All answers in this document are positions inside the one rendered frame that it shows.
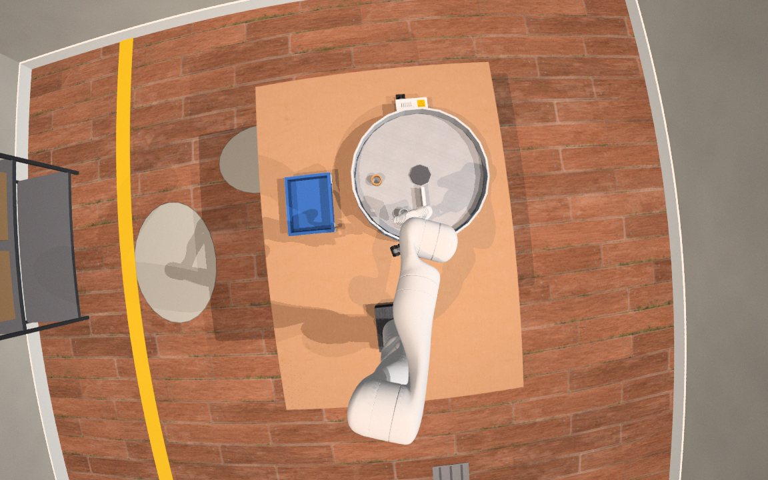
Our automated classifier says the blue crate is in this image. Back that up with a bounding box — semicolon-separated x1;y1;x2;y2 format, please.
285;172;336;236

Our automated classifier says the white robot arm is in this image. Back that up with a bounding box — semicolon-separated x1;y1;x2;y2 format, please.
347;205;457;445

